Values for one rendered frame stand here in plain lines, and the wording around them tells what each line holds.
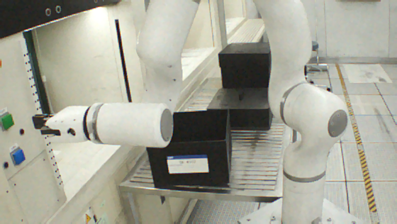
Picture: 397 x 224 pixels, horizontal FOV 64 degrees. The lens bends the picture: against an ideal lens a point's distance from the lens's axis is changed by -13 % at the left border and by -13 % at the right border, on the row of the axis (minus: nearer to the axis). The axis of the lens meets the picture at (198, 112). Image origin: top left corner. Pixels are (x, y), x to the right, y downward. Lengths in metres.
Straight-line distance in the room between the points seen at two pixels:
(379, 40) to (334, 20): 0.76
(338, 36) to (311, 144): 4.71
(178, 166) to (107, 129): 0.60
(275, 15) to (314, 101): 0.21
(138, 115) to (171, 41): 0.14
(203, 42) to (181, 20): 2.25
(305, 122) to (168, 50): 0.35
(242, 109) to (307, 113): 0.83
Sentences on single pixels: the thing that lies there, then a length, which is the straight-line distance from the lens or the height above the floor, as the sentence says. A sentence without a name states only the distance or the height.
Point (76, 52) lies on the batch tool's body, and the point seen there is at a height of 1.21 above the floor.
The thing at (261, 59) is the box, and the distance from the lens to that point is 1.96.
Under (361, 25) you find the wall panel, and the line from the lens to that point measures 5.51.
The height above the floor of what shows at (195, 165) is 0.84.
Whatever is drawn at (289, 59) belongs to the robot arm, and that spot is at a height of 1.27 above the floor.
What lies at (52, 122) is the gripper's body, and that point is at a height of 1.22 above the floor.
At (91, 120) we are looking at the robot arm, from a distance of 0.71.
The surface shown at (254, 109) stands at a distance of 1.61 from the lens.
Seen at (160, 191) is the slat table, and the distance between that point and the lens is 1.30.
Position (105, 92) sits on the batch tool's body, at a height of 1.02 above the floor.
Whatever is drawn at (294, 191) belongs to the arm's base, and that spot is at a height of 0.91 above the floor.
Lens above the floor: 1.47
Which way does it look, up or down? 22 degrees down
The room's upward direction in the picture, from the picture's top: 7 degrees counter-clockwise
